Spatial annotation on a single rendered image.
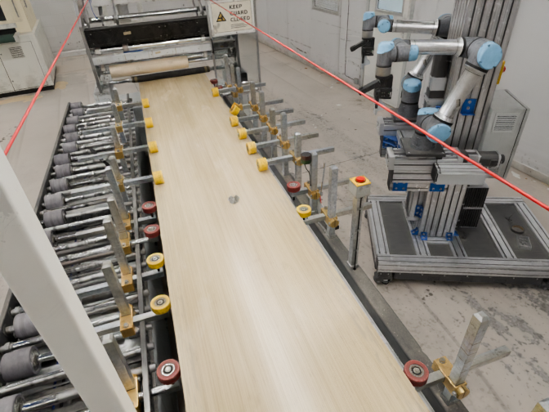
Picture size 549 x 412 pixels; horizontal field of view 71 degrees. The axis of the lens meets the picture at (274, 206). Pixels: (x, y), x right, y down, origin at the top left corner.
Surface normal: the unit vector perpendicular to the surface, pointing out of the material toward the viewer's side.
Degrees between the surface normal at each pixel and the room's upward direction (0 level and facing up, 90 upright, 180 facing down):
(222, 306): 0
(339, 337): 0
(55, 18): 90
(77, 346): 90
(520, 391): 0
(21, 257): 90
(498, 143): 90
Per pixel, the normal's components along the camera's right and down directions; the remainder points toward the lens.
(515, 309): -0.05, -0.81
